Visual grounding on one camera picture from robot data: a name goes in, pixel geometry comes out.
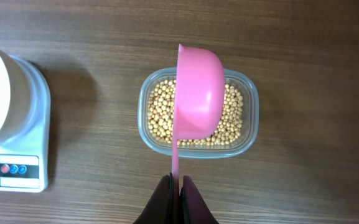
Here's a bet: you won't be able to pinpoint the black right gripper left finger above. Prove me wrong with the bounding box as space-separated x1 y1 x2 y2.
134 174 174 224

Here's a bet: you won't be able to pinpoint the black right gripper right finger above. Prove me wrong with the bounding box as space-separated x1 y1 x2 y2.
179 175 218 224

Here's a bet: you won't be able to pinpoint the pink plastic scoop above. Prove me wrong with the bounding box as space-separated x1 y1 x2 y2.
172 44 225 196

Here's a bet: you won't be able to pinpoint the white digital kitchen scale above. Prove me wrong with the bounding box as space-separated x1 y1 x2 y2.
0 55 51 193

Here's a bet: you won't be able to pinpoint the white bowl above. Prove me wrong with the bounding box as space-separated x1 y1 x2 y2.
0 50 32 144

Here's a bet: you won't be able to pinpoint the clear plastic container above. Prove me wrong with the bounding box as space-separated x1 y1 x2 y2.
138 67 259 159

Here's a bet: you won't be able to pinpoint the yellow soybeans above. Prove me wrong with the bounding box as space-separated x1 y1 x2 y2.
147 79 243 146

